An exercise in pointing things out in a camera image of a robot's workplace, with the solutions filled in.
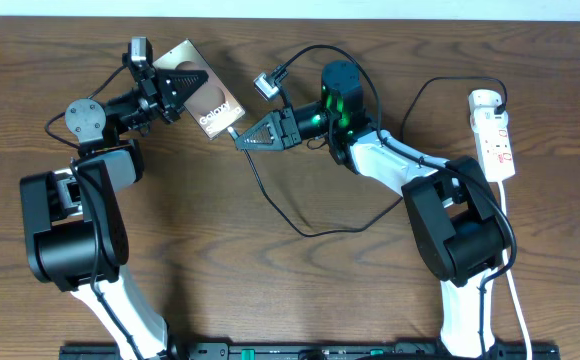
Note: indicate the white power strip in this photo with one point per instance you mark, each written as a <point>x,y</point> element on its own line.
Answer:
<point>492,144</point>

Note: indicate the white charger plug adapter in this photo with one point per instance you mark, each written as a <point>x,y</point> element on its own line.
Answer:
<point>484,98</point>

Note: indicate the bronze Galaxy smartphone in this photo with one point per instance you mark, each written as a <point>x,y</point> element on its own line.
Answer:
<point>213,106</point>

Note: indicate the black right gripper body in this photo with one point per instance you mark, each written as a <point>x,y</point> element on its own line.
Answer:
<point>306,122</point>

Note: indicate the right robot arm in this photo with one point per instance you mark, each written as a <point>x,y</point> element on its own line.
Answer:
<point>459,229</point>

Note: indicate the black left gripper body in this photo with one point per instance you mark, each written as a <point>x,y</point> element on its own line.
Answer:
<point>156,91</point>

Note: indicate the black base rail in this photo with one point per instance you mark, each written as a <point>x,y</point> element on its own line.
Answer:
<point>400,350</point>

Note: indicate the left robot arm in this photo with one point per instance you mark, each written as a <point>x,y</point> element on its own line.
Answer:
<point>74,234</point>

